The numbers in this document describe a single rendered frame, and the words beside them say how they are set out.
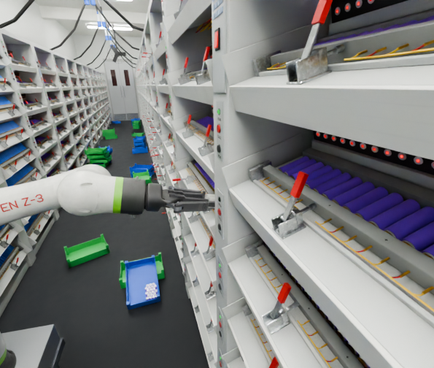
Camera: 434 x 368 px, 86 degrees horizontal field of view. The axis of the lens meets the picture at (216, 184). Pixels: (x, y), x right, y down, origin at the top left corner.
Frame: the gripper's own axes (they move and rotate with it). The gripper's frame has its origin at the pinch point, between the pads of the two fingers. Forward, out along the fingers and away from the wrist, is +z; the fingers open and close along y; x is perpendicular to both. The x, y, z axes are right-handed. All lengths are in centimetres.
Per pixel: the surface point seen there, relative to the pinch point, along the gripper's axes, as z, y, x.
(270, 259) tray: 5.5, 23.5, -2.6
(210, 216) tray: 1.1, -4.9, -7.8
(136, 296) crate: -13, -64, -101
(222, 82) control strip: -10.3, 14.3, 30.4
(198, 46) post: -2, -54, 48
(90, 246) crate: -50, -134, -111
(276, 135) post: 2.7, 16.3, 23.1
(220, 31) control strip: -12.3, 13.2, 38.5
